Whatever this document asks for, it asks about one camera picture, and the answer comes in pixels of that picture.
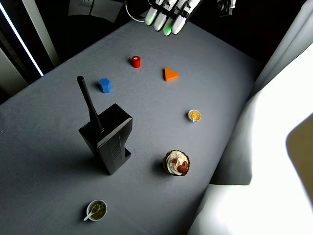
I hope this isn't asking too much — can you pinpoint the bright light strip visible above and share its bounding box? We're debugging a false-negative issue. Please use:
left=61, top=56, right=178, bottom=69
left=0, top=2, right=45, bottom=77

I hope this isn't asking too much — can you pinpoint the white curtain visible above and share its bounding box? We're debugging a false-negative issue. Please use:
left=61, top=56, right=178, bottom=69
left=187, top=0, right=313, bottom=235

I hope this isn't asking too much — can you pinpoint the small toy coffee cup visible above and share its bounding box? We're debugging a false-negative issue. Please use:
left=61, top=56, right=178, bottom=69
left=187, top=109, right=202, bottom=123

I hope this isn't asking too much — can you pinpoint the small white spoon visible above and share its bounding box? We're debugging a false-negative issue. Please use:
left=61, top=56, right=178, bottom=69
left=83, top=204, right=101, bottom=222

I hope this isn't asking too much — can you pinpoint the red cylinder block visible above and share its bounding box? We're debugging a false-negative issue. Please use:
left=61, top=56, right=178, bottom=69
left=131, top=55, right=142, bottom=69

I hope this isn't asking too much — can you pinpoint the blue hexagonal block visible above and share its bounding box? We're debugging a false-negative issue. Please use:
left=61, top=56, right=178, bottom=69
left=98, top=78, right=112, bottom=94

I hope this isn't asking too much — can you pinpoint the grey table cloth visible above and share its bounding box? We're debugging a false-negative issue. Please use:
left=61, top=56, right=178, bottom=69
left=0, top=16, right=261, bottom=235

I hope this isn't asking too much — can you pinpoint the toy cupcake with hearts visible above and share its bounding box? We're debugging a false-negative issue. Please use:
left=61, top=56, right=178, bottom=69
left=162, top=149, right=191, bottom=177

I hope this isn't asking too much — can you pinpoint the beige rounded panel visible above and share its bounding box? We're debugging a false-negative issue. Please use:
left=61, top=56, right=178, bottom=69
left=285, top=113, right=313, bottom=199

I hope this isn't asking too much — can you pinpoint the white bowl of green soup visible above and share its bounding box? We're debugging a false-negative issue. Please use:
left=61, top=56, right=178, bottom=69
left=86, top=199, right=108, bottom=222

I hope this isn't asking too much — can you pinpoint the grey sheet with curved line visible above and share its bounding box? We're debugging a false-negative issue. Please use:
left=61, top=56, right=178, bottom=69
left=67, top=0, right=123, bottom=24

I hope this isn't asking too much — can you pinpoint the white pillar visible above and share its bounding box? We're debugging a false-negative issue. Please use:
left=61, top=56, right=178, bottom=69
left=22, top=0, right=61, bottom=67

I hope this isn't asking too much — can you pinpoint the white cable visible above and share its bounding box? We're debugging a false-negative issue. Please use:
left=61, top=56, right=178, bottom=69
left=124, top=0, right=146, bottom=23

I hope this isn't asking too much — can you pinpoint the orange triangle block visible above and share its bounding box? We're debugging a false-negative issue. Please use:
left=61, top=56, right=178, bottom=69
left=163, top=67, right=180, bottom=82

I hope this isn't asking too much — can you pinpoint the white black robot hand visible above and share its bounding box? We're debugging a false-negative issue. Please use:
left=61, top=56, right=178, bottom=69
left=144, top=0, right=202, bottom=37

